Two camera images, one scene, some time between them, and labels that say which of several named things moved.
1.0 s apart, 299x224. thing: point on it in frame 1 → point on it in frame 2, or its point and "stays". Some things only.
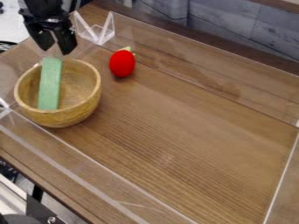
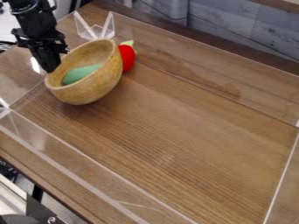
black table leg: (37, 192) stays
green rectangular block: (48, 97) → (79, 73)
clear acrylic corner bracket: (96, 34) stays
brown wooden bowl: (79, 89) → (88, 73)
